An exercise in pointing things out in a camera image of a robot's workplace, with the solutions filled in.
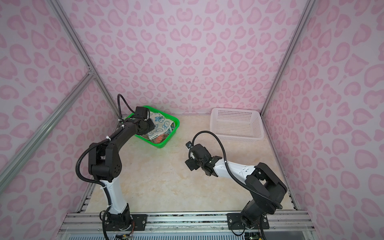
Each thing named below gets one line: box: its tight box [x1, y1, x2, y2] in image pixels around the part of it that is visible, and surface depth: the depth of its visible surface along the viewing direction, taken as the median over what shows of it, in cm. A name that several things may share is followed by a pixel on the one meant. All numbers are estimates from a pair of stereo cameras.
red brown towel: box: [150, 133, 169, 144], surface depth 100 cm
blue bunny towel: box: [148, 111, 175, 140], surface depth 106 cm
